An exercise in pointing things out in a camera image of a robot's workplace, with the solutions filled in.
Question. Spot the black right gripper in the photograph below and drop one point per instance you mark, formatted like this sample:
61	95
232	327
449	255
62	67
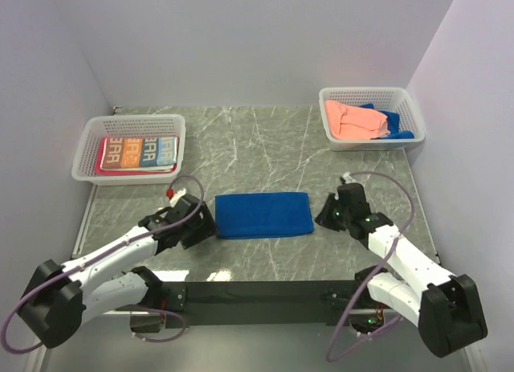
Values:
323	217

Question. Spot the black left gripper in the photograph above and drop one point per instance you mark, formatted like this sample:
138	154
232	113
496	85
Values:
207	226

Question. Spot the blue towel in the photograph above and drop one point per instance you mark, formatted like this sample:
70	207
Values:
392	121
263	215

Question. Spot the beige patterned towel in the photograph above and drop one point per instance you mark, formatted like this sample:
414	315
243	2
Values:
138	153

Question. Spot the pink red towel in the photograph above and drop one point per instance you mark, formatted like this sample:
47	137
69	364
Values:
98	167

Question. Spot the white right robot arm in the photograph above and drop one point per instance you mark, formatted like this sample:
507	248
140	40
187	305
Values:
445	308

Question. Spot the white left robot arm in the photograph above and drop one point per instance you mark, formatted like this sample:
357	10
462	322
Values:
61	297

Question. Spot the white basket with towels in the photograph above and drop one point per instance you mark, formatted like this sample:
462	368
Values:
388	99

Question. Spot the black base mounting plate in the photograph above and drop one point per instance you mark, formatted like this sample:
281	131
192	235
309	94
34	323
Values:
259	302

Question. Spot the peach orange towel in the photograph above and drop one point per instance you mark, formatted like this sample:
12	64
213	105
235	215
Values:
346	122

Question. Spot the empty white plastic basket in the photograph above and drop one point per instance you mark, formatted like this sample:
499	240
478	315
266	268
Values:
130	150

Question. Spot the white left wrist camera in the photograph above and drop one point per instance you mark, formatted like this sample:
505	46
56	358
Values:
175	195

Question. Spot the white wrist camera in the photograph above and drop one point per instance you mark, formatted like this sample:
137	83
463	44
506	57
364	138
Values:
346	179
175	195

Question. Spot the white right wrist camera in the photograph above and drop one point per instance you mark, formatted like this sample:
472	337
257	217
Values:
346	179

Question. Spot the aluminium rail frame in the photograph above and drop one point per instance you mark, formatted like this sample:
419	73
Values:
124	341

